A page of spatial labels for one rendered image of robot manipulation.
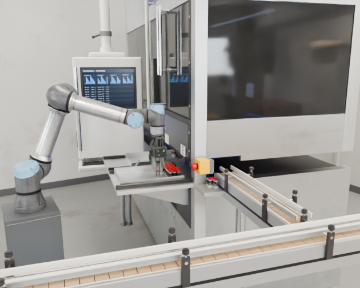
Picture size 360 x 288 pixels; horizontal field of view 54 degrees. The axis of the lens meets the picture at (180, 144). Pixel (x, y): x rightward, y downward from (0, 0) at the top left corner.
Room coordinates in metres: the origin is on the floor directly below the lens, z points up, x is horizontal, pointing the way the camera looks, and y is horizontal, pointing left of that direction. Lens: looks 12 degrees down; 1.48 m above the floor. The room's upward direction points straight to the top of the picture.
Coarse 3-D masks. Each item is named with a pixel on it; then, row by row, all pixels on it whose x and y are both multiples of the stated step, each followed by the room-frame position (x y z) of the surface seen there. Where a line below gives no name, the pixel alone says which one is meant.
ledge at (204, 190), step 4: (204, 184) 1.77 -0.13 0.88; (196, 188) 1.74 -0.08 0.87; (200, 188) 1.71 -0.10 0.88; (204, 188) 1.71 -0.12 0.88; (208, 188) 1.71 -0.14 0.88; (212, 188) 1.71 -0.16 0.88; (220, 188) 1.71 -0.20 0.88; (200, 192) 1.69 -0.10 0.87; (204, 192) 1.65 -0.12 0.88; (208, 192) 1.65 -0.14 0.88; (212, 192) 1.65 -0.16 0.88; (216, 192) 1.66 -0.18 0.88; (220, 192) 1.66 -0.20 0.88; (224, 192) 1.67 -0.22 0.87; (204, 196) 1.64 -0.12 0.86; (208, 196) 1.64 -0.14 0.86
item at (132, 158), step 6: (168, 150) 2.41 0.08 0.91; (126, 156) 2.25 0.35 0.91; (132, 156) 2.34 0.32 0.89; (138, 156) 2.35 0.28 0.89; (144, 156) 2.36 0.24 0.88; (168, 156) 2.36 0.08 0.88; (132, 162) 2.20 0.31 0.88; (144, 162) 2.10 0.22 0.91; (156, 162) 2.12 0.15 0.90; (174, 162) 2.16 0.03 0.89; (180, 162) 2.17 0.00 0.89
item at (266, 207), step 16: (224, 176) 1.75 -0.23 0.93; (240, 176) 1.74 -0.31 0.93; (240, 192) 1.51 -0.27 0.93; (256, 192) 1.43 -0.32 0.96; (272, 192) 1.42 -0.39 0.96; (240, 208) 1.51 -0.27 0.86; (256, 208) 1.37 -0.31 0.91; (272, 208) 1.33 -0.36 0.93; (288, 208) 1.33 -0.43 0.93; (304, 208) 1.23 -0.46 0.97; (256, 224) 1.37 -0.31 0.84; (272, 224) 1.25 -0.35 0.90; (288, 224) 1.17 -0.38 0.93
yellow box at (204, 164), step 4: (196, 160) 1.73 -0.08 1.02; (200, 160) 1.69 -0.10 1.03; (204, 160) 1.69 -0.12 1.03; (208, 160) 1.69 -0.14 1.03; (212, 160) 1.70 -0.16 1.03; (200, 164) 1.68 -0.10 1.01; (204, 164) 1.69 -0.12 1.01; (208, 164) 1.69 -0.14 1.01; (212, 164) 1.70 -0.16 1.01; (200, 168) 1.68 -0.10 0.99; (204, 168) 1.69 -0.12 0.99; (208, 168) 1.69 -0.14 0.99; (212, 168) 1.70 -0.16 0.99; (200, 172) 1.68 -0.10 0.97; (204, 172) 1.69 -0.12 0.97; (208, 172) 1.69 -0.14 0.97; (212, 172) 1.70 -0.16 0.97
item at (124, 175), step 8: (120, 168) 1.97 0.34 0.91; (128, 168) 1.99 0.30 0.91; (136, 168) 2.00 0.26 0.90; (144, 168) 2.01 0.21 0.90; (152, 168) 2.03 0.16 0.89; (120, 176) 1.91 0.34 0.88; (128, 176) 1.91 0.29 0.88; (136, 176) 1.91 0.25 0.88; (144, 176) 1.91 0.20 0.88; (152, 176) 1.91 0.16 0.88; (160, 176) 1.91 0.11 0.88; (176, 176) 1.80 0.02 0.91; (120, 184) 1.72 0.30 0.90
